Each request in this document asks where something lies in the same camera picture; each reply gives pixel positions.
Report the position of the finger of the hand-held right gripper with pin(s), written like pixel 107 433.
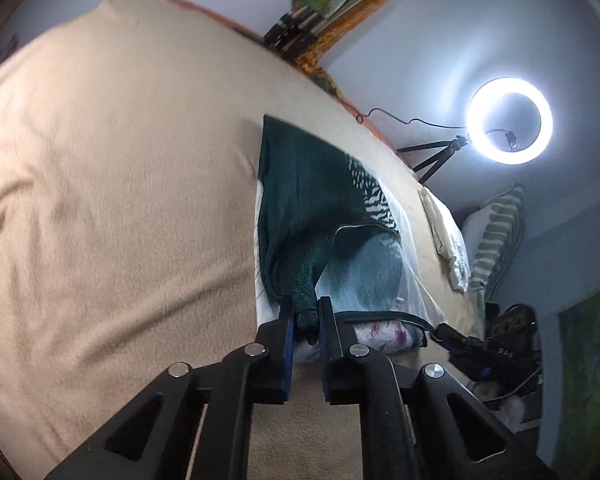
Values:
pixel 447 335

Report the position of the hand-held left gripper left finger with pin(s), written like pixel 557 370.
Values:
pixel 289 340

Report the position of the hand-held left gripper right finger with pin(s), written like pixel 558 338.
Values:
pixel 325 340

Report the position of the tree print green white t-shirt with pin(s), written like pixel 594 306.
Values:
pixel 300 185

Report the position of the black bag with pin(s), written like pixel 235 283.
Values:
pixel 510 320

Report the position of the white folded garment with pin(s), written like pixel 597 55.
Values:
pixel 457 265

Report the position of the striped green white pillow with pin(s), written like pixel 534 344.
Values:
pixel 500 230

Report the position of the cream folded garment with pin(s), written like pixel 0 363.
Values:
pixel 432 210

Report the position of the small black tripod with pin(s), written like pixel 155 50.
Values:
pixel 430 152

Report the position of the black gooseneck phone holder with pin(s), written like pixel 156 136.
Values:
pixel 510 136

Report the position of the beige blanket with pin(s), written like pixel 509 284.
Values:
pixel 105 185

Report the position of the folded silver tripod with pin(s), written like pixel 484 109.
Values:
pixel 292 30

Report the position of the orange patterned scarf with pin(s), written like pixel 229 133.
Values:
pixel 360 15

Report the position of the green wall poster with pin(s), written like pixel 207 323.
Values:
pixel 585 360

